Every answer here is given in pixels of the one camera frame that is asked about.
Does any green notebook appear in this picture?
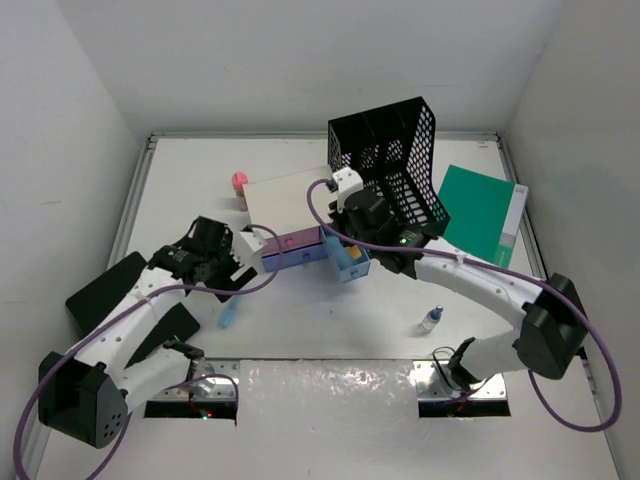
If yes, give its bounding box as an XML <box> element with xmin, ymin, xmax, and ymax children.
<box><xmin>438</xmin><ymin>165</ymin><xmax>529</xmax><ymax>268</ymax></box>

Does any small clear dropper bottle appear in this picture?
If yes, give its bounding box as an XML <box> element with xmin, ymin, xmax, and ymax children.
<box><xmin>419</xmin><ymin>305</ymin><xmax>444</xmax><ymax>334</ymax></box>

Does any black mesh file organizer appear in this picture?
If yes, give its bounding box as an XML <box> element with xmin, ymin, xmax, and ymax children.
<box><xmin>328</xmin><ymin>97</ymin><xmax>450</xmax><ymax>236</ymax></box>

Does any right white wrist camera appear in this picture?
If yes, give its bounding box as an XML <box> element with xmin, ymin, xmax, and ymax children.
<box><xmin>332</xmin><ymin>167</ymin><xmax>363</xmax><ymax>213</ymax></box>

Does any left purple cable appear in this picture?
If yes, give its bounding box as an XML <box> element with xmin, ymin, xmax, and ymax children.
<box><xmin>12</xmin><ymin>224</ymin><xmax>285</xmax><ymax>479</ymax></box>

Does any white drawer organizer box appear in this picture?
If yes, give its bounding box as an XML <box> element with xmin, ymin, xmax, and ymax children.
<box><xmin>244</xmin><ymin>166</ymin><xmax>331</xmax><ymax>272</ymax></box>

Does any metal base plate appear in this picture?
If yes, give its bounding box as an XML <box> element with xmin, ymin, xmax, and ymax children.
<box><xmin>409</xmin><ymin>360</ymin><xmax>508</xmax><ymax>403</ymax></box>
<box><xmin>152</xmin><ymin>358</ymin><xmax>240</xmax><ymax>403</ymax></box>

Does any black notebook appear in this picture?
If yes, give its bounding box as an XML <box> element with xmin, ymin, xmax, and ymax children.
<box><xmin>65</xmin><ymin>252</ymin><xmax>200</xmax><ymax>367</ymax></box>

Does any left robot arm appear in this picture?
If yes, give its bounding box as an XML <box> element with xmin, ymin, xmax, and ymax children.
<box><xmin>37</xmin><ymin>217</ymin><xmax>266</xmax><ymax>449</ymax></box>

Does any pink capped glue stick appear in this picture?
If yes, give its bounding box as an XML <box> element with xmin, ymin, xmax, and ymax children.
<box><xmin>231</xmin><ymin>172</ymin><xmax>249</xmax><ymax>211</ymax></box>

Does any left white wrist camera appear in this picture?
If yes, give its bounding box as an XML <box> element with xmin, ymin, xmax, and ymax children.
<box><xmin>234</xmin><ymin>228</ymin><xmax>267</xmax><ymax>263</ymax></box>

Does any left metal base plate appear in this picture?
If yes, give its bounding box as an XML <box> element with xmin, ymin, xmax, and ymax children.
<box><xmin>152</xmin><ymin>358</ymin><xmax>240</xmax><ymax>403</ymax></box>

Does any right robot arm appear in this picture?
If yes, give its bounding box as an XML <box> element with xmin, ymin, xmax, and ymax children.
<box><xmin>330</xmin><ymin>189</ymin><xmax>587</xmax><ymax>390</ymax></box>

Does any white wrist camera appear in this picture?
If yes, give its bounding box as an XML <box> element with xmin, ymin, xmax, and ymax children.
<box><xmin>234</xmin><ymin>228</ymin><xmax>267</xmax><ymax>263</ymax></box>
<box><xmin>332</xmin><ymin>167</ymin><xmax>363</xmax><ymax>213</ymax></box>

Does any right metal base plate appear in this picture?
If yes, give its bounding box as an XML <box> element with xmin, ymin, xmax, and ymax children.
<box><xmin>409</xmin><ymin>360</ymin><xmax>508</xmax><ymax>403</ymax></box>

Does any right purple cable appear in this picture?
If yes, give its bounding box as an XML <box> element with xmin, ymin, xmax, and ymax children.
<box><xmin>305</xmin><ymin>178</ymin><xmax>622</xmax><ymax>432</ymax></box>

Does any orange item in drawer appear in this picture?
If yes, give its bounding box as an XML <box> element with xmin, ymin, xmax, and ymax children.
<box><xmin>346</xmin><ymin>245</ymin><xmax>362</xmax><ymax>260</ymax></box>

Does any blue pulled-out drawer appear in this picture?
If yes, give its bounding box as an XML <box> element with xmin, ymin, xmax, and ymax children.
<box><xmin>321</xmin><ymin>227</ymin><xmax>371</xmax><ymax>284</ymax></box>

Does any purple cable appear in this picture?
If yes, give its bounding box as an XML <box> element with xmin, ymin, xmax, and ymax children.
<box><xmin>12</xmin><ymin>224</ymin><xmax>285</xmax><ymax>479</ymax></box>
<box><xmin>305</xmin><ymin>178</ymin><xmax>622</xmax><ymax>432</ymax></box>

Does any light blue highlighter pen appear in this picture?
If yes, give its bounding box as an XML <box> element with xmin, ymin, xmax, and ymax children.
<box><xmin>217</xmin><ymin>296</ymin><xmax>239</xmax><ymax>329</ymax></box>

